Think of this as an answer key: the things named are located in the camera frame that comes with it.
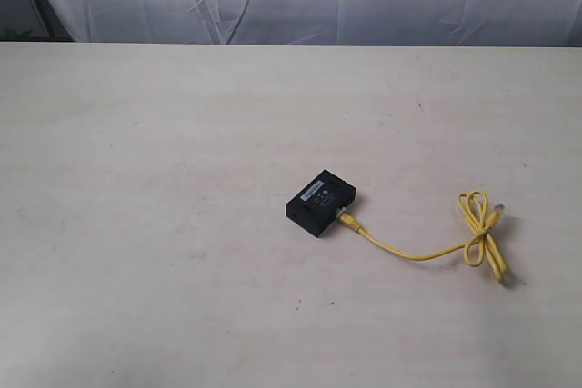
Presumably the black network switch box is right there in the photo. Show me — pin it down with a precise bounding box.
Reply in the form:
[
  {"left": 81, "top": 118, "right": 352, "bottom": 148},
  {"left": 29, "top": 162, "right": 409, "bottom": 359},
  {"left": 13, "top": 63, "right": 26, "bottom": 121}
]
[{"left": 285, "top": 170, "right": 356, "bottom": 237}]

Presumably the yellow ethernet cable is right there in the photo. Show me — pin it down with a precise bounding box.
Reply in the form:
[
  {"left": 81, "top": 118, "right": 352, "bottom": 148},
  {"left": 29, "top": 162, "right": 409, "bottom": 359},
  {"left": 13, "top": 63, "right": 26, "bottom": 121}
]
[{"left": 336, "top": 190, "right": 513, "bottom": 289}]

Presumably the dark stand pole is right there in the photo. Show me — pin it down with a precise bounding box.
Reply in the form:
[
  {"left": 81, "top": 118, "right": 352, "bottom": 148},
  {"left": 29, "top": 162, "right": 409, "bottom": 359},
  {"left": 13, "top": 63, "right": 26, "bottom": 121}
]
[{"left": 31, "top": 0, "right": 73, "bottom": 42}]

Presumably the green plant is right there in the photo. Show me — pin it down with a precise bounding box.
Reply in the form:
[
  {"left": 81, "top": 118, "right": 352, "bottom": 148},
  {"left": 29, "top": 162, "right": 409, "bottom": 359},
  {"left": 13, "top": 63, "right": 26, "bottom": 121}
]
[{"left": 0, "top": 28, "right": 33, "bottom": 42}]

